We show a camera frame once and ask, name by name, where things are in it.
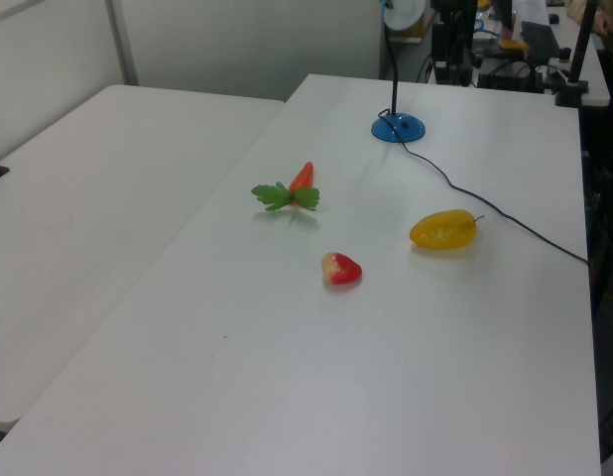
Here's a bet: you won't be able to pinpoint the red and cream toy strawberry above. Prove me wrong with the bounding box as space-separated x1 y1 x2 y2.
319 251 364 287

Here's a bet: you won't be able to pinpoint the black pole with table clamp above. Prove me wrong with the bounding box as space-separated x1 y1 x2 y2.
553 0 600 108

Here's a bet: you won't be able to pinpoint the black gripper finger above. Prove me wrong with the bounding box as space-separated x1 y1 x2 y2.
452 11 475 86
430 21 452 83

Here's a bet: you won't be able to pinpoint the yellow toy pepper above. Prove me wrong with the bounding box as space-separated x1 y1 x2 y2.
409 208 485 251

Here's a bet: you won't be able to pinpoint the grey partition frame post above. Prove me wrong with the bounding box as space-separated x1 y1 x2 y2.
104 0 140 87

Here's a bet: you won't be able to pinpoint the blue desk lamp black gooseneck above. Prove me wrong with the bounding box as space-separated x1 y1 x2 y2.
370 0 429 146

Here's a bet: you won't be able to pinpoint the black equipment box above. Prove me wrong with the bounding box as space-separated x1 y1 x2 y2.
476 58 545 94

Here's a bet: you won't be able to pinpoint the dark laptop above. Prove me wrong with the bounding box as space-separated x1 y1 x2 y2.
520 19 561 63

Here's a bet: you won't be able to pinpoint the robot gripper body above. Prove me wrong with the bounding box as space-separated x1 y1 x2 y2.
429 0 479 24

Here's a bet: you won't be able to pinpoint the orange toy carrot green leaves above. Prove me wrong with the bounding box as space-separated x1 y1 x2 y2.
250 161 321 213

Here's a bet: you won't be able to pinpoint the black lamp power cable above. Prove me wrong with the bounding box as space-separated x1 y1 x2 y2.
377 108 590 265

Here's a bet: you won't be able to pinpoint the person in beige clothing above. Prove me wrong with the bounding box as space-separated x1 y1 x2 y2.
565 0 613 37

